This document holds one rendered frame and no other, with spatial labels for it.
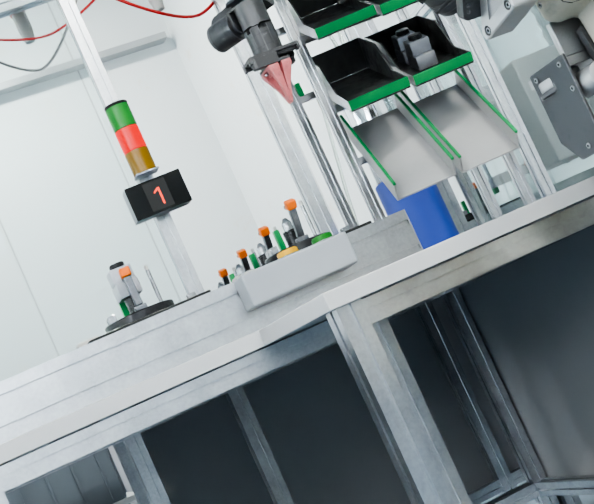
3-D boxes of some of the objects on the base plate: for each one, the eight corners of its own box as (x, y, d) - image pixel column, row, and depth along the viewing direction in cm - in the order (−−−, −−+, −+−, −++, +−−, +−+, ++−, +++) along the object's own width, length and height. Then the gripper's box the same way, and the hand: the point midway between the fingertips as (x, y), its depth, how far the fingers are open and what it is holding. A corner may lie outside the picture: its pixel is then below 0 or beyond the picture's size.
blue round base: (477, 249, 335) (434, 158, 337) (427, 271, 331) (384, 179, 333) (456, 260, 350) (415, 172, 352) (408, 281, 345) (367, 192, 348)
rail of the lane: (427, 257, 234) (402, 204, 235) (-28, 458, 208) (-54, 398, 209) (417, 262, 240) (393, 211, 240) (-28, 459, 214) (-53, 401, 215)
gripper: (236, 29, 229) (270, 106, 228) (286, 12, 232) (320, 88, 231) (229, 42, 235) (262, 117, 234) (278, 25, 238) (310, 98, 237)
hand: (289, 98), depth 233 cm, fingers closed
